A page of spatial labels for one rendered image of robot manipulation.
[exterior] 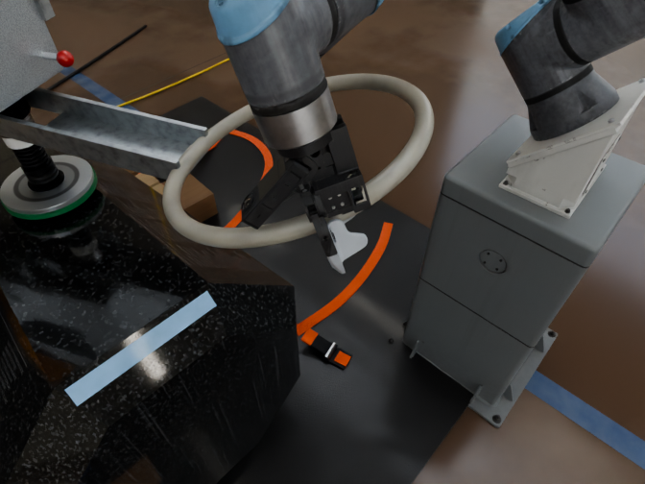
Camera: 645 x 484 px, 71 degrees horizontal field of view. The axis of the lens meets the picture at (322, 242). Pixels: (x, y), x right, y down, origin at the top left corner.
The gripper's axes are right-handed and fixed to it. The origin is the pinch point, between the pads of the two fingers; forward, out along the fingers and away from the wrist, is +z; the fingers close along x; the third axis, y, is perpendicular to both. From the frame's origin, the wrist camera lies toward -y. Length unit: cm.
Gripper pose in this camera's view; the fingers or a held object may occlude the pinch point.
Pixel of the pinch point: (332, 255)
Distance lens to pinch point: 66.6
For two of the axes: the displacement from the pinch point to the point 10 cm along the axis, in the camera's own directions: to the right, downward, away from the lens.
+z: 2.9, 7.2, 6.3
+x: -1.8, -6.1, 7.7
